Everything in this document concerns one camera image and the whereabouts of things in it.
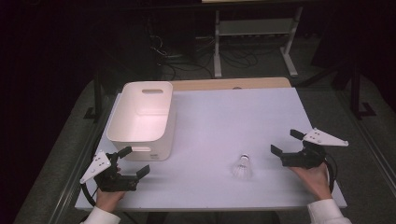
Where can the white board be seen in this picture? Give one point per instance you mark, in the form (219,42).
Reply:
(218,124)

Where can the wooden table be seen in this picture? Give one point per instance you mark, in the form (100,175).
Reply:
(230,83)

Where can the black metal stand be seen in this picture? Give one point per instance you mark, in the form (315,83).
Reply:
(97,93)
(355,93)

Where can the person's right hand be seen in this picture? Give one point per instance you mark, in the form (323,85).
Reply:
(314,182)

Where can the white metal stand frame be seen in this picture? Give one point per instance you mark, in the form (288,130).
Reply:
(255,27)

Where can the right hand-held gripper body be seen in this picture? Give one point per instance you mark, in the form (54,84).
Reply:
(303,159)

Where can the white plastic storage bin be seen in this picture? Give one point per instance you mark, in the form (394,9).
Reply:
(146,105)

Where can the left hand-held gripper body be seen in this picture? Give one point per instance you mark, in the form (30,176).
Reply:
(113,183)

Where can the person's left hand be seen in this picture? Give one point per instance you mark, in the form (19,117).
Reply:
(107,199)

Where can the clear plastic cup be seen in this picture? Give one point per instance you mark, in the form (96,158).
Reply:
(242,168)

